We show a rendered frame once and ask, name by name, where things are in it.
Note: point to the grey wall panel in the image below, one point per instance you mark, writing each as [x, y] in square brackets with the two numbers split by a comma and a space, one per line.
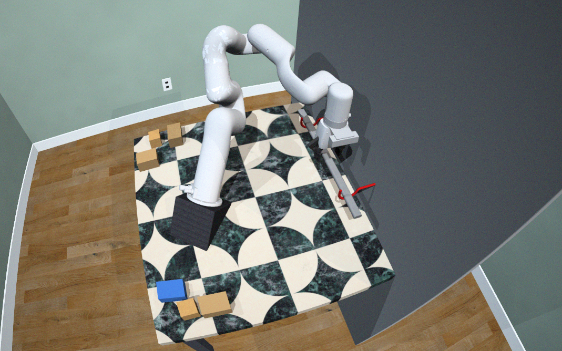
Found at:
[458, 108]

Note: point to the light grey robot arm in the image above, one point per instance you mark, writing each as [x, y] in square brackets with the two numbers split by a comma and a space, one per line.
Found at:
[230, 118]

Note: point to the blue rectangular block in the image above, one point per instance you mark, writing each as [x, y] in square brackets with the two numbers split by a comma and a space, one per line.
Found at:
[171, 291]

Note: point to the light grey metal tube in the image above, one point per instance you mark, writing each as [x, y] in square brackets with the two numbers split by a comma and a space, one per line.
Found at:
[333, 169]

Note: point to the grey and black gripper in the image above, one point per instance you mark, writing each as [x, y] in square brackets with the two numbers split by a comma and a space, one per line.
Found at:
[321, 140]

